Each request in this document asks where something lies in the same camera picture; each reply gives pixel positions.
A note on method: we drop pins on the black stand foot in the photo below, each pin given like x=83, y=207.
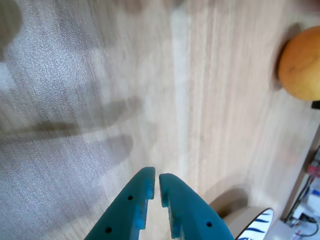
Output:
x=316, y=104

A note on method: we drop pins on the red object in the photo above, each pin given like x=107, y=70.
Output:
x=314, y=170

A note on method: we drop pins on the white box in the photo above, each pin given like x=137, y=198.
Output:
x=314, y=198

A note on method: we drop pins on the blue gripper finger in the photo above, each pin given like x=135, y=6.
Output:
x=120, y=215
x=192, y=217

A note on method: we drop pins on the black adapter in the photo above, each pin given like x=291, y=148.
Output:
x=305, y=217

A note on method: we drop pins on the orange with brown scar lines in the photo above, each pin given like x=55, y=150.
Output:
x=302, y=67

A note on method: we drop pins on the white plate with blue stripes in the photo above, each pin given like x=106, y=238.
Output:
x=262, y=222

